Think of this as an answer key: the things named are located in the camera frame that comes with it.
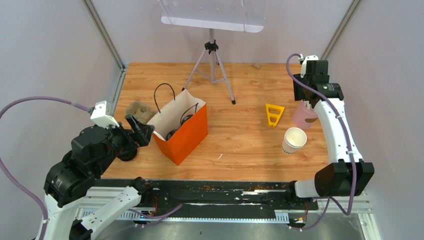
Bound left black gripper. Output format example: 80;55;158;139
95;112;156;174

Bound orange paper bag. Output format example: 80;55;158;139
148;82;208;166

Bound black cup lid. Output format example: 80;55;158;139
166;128;178;141
180;114;193;126

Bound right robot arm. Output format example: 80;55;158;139
285;55;375;209

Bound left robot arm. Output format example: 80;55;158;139
37;115;155;240

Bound white wrapped straws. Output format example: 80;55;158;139
303;101;314;111

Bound pink straw holder cup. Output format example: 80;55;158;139
291;100;318;130

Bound stack of black lids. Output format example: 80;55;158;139
117;148;138;162

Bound yellow plastic triangle tool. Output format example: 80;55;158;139
265;103;285;128

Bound white paper cup stack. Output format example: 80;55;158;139
281;127;308;154

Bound tripod stand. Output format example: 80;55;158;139
181;28;236;105

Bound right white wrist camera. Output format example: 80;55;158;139
298;54;320;79

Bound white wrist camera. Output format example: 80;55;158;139
298;54;320;79
90;100;120;129

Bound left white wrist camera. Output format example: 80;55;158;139
90;100;120;129

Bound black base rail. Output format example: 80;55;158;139
109;178;342;221

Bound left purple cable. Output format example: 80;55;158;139
0;96;94;240

